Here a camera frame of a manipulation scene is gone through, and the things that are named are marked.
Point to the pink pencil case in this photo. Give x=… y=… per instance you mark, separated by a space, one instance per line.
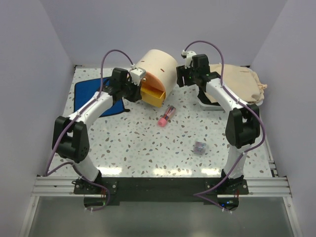
x=166 y=116

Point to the beige cloth bag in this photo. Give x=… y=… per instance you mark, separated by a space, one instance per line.
x=244 y=83

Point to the yellow drawer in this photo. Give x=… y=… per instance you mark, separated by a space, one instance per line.
x=152 y=96

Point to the beige round drawer cabinet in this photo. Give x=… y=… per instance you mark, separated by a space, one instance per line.
x=160 y=70

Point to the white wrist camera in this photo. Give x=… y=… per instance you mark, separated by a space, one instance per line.
x=187 y=55
x=137 y=75

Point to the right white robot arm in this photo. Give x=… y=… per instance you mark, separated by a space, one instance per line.
x=243 y=123

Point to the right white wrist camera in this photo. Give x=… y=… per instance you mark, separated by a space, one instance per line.
x=187 y=55

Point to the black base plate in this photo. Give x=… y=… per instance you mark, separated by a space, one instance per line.
x=113 y=191

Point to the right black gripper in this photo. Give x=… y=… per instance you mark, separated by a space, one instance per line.
x=181 y=72

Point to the clear box of clips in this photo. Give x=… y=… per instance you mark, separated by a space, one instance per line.
x=199 y=148

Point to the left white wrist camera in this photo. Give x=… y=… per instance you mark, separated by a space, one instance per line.
x=137 y=75

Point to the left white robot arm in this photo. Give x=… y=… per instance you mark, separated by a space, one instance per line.
x=70 y=137

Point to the white tray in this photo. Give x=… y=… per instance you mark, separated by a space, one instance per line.
x=212 y=107

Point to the black cloth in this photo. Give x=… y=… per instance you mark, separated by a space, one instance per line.
x=204 y=99

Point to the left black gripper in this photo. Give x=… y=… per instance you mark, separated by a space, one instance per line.
x=137 y=96

